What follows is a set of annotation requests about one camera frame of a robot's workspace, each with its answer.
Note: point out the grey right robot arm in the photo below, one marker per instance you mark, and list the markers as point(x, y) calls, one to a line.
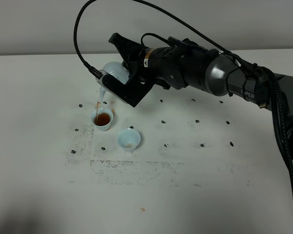
point(227, 73)

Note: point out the light blue teacup front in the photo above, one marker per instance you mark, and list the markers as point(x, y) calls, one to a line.
point(128, 139)

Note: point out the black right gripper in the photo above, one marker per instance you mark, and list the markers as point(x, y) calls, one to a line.
point(183, 63)

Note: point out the light blue teacup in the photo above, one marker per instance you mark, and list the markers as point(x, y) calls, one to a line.
point(128, 139)
point(102, 118)

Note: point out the light blue porcelain teapot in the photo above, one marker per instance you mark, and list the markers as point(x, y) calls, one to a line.
point(113, 65)

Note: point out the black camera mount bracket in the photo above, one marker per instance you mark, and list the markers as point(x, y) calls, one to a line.
point(137, 87)

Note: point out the silver depth camera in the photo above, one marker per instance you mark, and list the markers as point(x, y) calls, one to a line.
point(121, 75)

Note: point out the light blue teacup rear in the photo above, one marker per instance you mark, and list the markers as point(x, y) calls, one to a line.
point(102, 118)

